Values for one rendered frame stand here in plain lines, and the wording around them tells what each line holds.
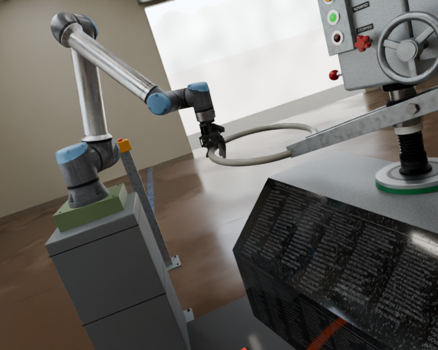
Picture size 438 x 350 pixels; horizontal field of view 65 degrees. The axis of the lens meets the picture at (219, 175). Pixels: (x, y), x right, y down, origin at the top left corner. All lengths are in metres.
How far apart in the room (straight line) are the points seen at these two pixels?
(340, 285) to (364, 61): 0.58
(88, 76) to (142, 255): 0.87
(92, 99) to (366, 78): 1.25
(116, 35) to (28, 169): 3.28
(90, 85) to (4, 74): 6.34
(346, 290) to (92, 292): 1.15
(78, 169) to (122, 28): 6.23
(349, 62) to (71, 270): 1.37
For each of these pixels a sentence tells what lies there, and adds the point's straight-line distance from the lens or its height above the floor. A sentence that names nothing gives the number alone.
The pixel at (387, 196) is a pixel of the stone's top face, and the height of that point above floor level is 0.84.
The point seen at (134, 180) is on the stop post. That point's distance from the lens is 2.68.
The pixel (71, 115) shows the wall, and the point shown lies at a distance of 7.76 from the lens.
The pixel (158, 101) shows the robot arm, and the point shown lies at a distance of 1.44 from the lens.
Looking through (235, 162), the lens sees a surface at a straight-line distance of 1.34.
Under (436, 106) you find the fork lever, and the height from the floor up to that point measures 1.06.
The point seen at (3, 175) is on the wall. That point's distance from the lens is 8.27.
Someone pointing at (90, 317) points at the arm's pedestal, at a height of 0.45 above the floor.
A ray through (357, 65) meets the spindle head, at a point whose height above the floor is 1.21.
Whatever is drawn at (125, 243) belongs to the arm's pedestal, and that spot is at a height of 0.73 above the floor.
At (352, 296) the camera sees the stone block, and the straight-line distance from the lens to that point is 0.95.
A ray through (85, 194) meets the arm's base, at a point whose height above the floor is 0.98.
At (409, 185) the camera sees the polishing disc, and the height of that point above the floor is 0.87.
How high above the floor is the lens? 1.27
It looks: 14 degrees down
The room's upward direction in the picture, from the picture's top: 18 degrees counter-clockwise
